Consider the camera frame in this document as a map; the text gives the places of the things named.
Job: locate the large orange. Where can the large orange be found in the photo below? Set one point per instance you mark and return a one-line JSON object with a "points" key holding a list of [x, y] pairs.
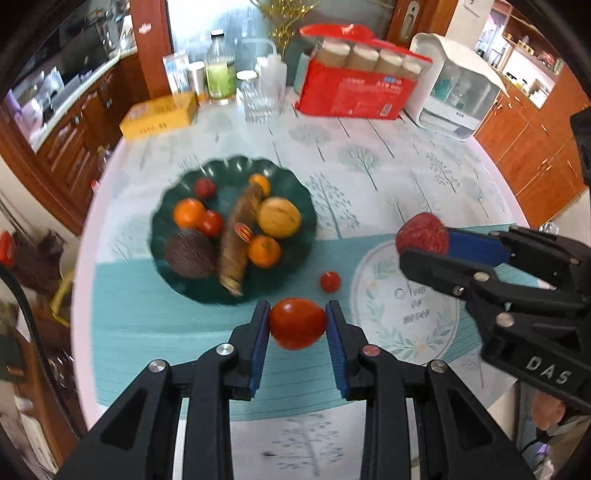
{"points": [[189, 213]]}

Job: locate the wooden door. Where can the wooden door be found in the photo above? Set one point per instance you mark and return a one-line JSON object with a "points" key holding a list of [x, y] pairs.
{"points": [[438, 18]]}

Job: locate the gold foil decoration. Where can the gold foil decoration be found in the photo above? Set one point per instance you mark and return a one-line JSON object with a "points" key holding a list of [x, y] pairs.
{"points": [[286, 18]]}

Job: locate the yellow cardboard box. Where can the yellow cardboard box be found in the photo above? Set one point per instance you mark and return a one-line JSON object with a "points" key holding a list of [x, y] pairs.
{"points": [[157, 115]]}

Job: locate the wooden shelf with jars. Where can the wooden shelf with jars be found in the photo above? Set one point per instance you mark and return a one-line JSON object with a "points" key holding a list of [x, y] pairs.
{"points": [[521, 50]]}

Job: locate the large red tomato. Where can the large red tomato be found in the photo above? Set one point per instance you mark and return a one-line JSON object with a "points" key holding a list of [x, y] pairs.
{"points": [[298, 323]]}

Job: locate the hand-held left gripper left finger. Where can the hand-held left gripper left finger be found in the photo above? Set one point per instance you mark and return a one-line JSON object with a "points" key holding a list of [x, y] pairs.
{"points": [[259, 350]]}

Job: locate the blue and white carton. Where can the blue and white carton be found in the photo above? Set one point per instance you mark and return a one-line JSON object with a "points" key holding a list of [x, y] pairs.
{"points": [[176, 74]]}

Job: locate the overripe brown banana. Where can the overripe brown banana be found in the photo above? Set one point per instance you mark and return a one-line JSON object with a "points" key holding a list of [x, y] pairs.
{"points": [[233, 261]]}

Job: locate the small red tomato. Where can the small red tomato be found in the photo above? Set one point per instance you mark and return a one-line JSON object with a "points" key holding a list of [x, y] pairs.
{"points": [[211, 223], [330, 281], [204, 188]]}

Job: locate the person's right hand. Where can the person's right hand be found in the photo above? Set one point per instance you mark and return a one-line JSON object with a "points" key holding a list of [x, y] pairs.
{"points": [[547, 410]]}

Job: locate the yellow-orange tomato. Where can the yellow-orange tomato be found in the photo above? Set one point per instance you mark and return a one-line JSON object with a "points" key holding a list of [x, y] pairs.
{"points": [[260, 183]]}

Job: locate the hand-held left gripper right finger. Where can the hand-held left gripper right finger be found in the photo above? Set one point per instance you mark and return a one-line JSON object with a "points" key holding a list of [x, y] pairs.
{"points": [[337, 350]]}

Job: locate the wooden cabinet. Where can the wooden cabinet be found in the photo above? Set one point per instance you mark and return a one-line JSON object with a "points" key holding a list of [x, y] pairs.
{"points": [[531, 152], [69, 147]]}

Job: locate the clear glass tumbler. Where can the clear glass tumbler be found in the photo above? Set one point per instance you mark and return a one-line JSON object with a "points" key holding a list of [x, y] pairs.
{"points": [[258, 99]]}

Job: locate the metal can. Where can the metal can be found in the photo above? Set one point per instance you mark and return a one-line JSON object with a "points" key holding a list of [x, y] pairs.
{"points": [[197, 81]]}

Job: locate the dark green scalloped plate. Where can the dark green scalloped plate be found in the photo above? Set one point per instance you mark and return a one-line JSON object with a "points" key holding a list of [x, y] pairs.
{"points": [[295, 258]]}

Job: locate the white plastic bottle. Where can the white plastic bottle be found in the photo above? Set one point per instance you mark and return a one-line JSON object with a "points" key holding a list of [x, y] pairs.
{"points": [[274, 71]]}

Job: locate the small orange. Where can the small orange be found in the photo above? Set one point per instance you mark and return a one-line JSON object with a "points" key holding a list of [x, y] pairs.
{"points": [[264, 250]]}

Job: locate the red strawberry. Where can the red strawberry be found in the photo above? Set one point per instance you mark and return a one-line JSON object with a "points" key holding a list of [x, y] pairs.
{"points": [[422, 233]]}

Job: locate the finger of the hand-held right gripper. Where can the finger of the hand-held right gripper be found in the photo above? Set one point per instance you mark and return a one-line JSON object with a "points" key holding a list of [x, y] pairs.
{"points": [[475, 247], [438, 272]]}

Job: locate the bottle of green liquid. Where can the bottle of green liquid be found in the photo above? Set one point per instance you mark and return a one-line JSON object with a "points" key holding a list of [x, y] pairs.
{"points": [[220, 76]]}

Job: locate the yellow mandarin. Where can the yellow mandarin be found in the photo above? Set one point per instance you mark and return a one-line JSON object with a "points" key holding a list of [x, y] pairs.
{"points": [[279, 217]]}

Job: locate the white tree-print tablecloth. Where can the white tree-print tablecloth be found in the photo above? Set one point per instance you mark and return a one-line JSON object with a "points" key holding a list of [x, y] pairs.
{"points": [[369, 152]]}

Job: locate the white countertop appliance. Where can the white countertop appliance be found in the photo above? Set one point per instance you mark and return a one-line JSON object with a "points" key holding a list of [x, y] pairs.
{"points": [[452, 78]]}

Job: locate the dark brown avocado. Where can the dark brown avocado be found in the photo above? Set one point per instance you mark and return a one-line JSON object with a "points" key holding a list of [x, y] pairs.
{"points": [[190, 253]]}

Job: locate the teal box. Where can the teal box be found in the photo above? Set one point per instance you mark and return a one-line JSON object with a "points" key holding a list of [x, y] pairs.
{"points": [[301, 71]]}

